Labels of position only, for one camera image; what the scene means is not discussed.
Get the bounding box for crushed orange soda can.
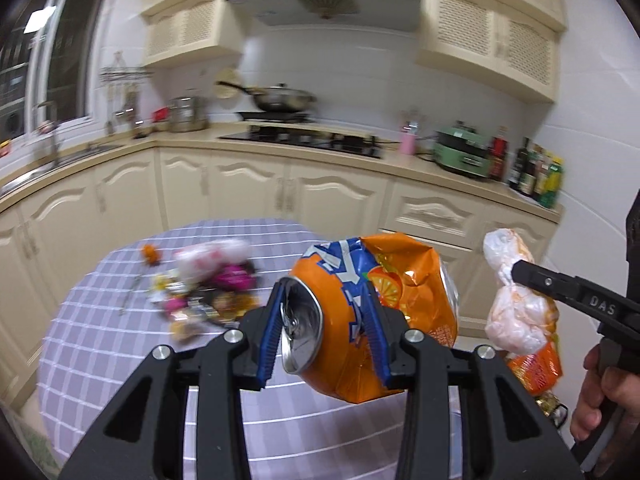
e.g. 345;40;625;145
281;233;459;404

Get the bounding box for magenta snack wrapper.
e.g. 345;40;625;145
207;261;257;292

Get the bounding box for white plastic bag of peels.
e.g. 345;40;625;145
483;229;560;356

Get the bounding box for right hand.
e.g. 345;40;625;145
570;344;640;478

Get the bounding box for white clear plastic bag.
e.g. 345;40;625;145
175;238;252;283

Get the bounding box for orange peel piece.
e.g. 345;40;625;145
141;244;162;266

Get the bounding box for green yellow bottle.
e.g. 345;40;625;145
539;157;563;209

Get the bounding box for purple checked tablecloth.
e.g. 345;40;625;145
37;218;464;480

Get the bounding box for dark sauce bottle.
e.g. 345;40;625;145
508;136;529;191

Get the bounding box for black gas stove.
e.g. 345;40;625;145
222;112;383;159

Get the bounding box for pink utensil cup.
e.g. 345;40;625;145
398;120;419;156

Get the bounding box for green electric cooker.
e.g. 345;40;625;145
433;120;489;179

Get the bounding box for red bottle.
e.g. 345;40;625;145
489;126;509;182

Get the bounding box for wok with lid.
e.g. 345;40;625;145
216;80;317;113

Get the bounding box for steel pot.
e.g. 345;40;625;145
168;96;208;132

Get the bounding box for cream lower cabinets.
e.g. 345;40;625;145
1;139;562;406

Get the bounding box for utensil rack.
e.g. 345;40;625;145
100;50;153;139

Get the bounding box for cream upper right cabinet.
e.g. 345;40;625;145
416;0;560;103

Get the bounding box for cream cabinet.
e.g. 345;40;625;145
143;0;250;68
416;0;560;103

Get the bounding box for cream upper left cabinet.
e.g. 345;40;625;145
143;0;250;68

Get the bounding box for range hood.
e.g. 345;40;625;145
227;0;421;32

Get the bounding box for window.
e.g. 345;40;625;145
1;0;104;141

